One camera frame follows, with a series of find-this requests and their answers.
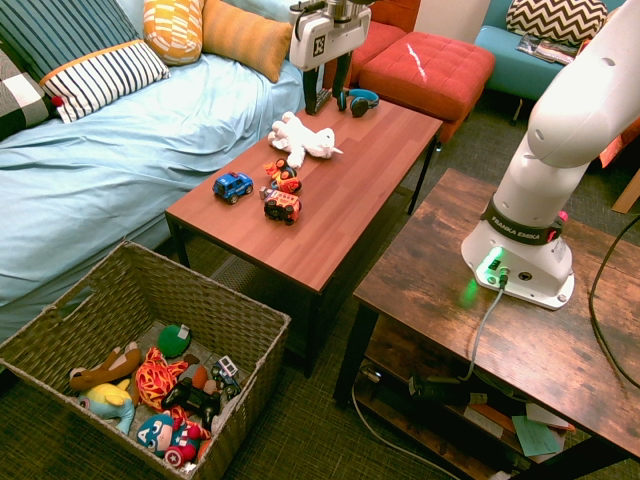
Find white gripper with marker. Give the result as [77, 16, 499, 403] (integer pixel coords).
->
[289, 0, 373, 117]

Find white stuffed toy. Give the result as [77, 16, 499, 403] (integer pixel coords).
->
[267, 110, 345, 170]

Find orange toy monster truck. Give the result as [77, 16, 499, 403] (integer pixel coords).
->
[262, 157, 303, 195]

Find red toy fire truck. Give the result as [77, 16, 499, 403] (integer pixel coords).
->
[263, 189, 303, 226]

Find blue toy police car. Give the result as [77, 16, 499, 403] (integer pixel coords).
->
[212, 171, 255, 205]

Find woven wicker basket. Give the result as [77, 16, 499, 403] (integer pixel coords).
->
[0, 239, 292, 480]

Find small dark toy vehicle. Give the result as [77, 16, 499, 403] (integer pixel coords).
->
[209, 354, 242, 401]

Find brown orange soft toy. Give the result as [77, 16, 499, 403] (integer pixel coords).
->
[191, 363, 221, 395]

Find flame pattern plush toy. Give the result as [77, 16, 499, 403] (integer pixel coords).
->
[134, 347, 190, 414]

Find brown stuffed dog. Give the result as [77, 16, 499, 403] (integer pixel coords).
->
[68, 342, 144, 392]

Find yellow blue plush toy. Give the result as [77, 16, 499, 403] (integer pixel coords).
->
[77, 378, 137, 436]

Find Captain America plush toy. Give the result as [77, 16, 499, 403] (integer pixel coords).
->
[135, 405, 212, 469]

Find blue black headphones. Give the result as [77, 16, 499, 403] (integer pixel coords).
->
[335, 88, 380, 119]

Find red armchair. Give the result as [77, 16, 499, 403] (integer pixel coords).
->
[322, 0, 422, 91]

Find orange ribbed pillow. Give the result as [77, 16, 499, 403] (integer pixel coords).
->
[201, 0, 294, 84]

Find red tufted ottoman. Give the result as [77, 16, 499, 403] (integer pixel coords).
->
[358, 30, 496, 146]

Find red wood coffee table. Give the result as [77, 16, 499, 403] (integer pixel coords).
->
[164, 84, 444, 379]

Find yellow white patterned pillow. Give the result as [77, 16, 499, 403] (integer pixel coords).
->
[143, 0, 206, 67]

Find teal sofa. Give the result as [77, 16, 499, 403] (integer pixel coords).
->
[473, 0, 626, 126]

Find rustic brown wooden table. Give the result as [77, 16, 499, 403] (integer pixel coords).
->
[333, 167, 640, 480]

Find light blue covered sofa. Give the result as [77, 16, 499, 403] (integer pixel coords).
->
[0, 0, 307, 346]

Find magazines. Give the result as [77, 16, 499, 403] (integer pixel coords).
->
[515, 32, 584, 66]

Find white navy striped pillow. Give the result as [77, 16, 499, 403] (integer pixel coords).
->
[39, 39, 171, 124]

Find black white chevron pillow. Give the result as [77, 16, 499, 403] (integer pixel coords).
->
[505, 0, 609, 49]

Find dark teal striped pillow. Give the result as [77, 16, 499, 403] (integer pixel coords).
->
[0, 0, 144, 84]

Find green ball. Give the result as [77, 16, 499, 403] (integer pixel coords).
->
[157, 323, 193, 359]

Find orange fabric cushion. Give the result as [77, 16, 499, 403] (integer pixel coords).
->
[598, 117, 640, 169]

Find black white checked pillow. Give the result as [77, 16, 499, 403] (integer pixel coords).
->
[0, 47, 59, 142]

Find light wooden furniture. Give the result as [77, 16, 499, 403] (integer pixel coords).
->
[611, 168, 640, 215]

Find black power device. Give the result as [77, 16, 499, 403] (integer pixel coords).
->
[407, 374, 474, 406]

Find black game controller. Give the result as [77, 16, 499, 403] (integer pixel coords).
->
[160, 377, 222, 426]

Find teal paper sheet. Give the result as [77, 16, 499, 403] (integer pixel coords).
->
[510, 414, 561, 457]

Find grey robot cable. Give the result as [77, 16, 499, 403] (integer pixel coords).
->
[457, 269, 511, 384]

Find black thick cable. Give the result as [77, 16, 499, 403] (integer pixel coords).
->
[588, 214, 640, 391]

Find white floor cable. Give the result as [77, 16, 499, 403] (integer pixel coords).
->
[351, 382, 501, 480]

